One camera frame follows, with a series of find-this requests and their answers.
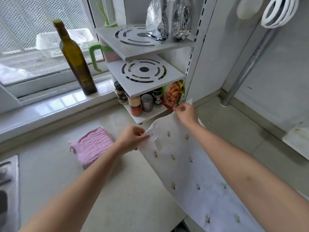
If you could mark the person's left hand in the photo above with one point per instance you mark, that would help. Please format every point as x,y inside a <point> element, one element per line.
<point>130,140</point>

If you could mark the person's right hand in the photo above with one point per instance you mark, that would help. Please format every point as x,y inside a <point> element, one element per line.
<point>188,114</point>

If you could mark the pink muslin cloth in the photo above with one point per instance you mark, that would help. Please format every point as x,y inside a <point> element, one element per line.
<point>94,147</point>

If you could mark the white banana print cloth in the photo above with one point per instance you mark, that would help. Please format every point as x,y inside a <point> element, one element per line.
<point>193,173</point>

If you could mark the person's right forearm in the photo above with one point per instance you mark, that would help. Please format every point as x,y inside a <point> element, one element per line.
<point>253,176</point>

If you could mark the person's left forearm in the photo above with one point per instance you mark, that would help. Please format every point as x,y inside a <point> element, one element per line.
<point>72,195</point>

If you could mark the red and green snack packet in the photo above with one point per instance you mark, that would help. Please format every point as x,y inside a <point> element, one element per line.
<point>172,94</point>

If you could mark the tan and red spice jar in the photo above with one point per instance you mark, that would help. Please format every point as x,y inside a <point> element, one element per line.
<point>135,106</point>

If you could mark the black-lidded spice jar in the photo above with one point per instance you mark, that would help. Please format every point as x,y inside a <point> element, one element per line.
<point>157,97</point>
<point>118,90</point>
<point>123,99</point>

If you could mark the steel shaker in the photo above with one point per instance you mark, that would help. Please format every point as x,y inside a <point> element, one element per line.
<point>146,103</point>

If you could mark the white tiered shelf rack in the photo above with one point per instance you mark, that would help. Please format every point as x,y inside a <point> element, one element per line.
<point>207,57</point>

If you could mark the grey metal pipe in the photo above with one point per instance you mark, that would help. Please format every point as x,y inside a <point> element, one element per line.
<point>246,70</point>

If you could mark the dark green glass bottle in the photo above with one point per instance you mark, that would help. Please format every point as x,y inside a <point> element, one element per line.
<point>77,62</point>

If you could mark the white drip tray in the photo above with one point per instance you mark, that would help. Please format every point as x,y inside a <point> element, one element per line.
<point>297,142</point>

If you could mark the white plastic spoon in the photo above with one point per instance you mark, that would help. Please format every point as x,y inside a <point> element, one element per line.
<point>248,8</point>

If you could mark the white plastic basket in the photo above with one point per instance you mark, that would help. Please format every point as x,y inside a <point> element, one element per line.
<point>48,43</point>

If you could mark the stainless steel sink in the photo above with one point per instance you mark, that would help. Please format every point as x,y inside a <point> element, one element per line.
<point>9,202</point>

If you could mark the white slotted utensil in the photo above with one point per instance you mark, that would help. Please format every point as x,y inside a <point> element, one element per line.
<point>293,7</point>

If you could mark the white window frame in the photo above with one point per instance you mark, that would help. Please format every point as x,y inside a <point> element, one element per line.
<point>36,86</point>

